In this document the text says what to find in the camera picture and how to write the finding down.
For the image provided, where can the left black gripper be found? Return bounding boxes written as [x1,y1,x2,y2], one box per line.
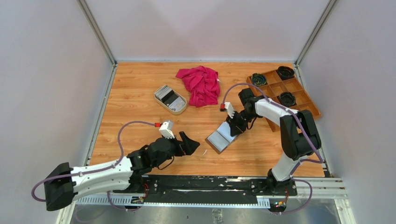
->
[153,131,199,168]

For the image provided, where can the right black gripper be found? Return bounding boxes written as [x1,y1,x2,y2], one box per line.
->
[226,109,257,137]

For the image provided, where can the brown leather card holder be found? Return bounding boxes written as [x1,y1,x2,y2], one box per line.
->
[205,121,238,154]

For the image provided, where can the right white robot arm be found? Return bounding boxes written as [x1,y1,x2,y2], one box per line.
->
[220,88,323,195]

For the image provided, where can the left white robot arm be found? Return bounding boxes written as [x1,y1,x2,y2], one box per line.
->
[44,132,200,211]

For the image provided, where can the beige card tray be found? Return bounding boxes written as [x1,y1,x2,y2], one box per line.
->
[154,84,187,116]

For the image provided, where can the stack of credit cards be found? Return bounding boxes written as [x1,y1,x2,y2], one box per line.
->
[155,85,185,112]

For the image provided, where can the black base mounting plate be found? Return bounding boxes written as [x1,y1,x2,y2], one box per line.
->
[113,175,297,205]

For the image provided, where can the crumpled pink cloth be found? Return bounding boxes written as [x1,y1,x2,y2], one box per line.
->
[176,66,220,107]

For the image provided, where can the brown wooden compartment tray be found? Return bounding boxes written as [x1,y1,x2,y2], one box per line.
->
[246,66,321,119]

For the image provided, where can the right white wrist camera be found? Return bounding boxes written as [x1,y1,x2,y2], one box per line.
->
[220,102,235,119]

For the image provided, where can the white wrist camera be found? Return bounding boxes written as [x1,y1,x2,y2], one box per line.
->
[220,102,235,119]
[155,120,175,139]

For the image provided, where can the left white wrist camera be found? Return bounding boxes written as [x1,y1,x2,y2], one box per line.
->
[155,120,175,139]

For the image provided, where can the black coiled cable front-left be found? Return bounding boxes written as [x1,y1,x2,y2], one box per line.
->
[250,73,267,88]

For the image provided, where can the black coiled cable middle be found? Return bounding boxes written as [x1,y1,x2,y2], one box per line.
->
[277,91,297,108]

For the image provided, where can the black coiled cable back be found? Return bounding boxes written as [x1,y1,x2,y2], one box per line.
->
[276,65,296,81]

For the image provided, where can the aluminium frame rail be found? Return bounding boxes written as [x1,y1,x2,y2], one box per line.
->
[75,175,347,209]

